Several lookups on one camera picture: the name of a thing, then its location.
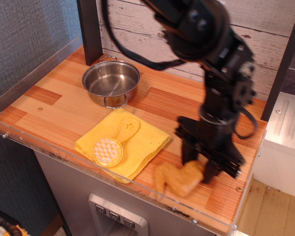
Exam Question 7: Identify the orange object bottom left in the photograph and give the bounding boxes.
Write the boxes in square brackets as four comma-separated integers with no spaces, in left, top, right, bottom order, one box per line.
[3,225,29,236]

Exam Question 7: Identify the yellow round scrub brush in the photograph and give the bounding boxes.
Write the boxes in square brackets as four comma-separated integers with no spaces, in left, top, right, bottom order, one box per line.
[94,117,140,168]

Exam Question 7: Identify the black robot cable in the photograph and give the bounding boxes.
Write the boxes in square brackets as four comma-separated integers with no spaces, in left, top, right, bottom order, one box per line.
[100,0,187,71]

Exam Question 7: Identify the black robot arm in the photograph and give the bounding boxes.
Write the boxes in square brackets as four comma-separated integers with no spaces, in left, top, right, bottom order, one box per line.
[146,0,256,184]

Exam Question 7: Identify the silver dispenser button panel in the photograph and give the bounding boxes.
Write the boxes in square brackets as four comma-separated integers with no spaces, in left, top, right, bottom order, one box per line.
[88,193,149,236]

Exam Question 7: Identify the dark right shelf post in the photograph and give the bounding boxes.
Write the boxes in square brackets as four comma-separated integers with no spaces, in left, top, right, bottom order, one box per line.
[261,24,295,121]

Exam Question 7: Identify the yellow rubber chicken wing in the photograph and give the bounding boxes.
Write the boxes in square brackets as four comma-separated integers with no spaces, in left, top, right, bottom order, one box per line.
[153,160,205,197]

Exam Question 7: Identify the dark left shelf post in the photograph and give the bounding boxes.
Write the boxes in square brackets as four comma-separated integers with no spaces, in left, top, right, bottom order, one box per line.
[77,0,103,65]

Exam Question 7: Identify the yellow folded cloth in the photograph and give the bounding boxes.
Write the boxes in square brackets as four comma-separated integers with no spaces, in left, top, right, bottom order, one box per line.
[74,109,171,183]

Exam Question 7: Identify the dark shelf post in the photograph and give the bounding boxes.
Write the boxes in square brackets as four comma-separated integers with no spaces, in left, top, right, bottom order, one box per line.
[261,24,295,121]
[77,0,103,65]

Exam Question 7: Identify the small stainless steel pot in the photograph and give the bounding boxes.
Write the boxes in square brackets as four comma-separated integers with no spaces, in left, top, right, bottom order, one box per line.
[82,56,141,109]

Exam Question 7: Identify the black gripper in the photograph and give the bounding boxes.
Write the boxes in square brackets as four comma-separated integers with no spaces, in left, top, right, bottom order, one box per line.
[176,113,245,184]

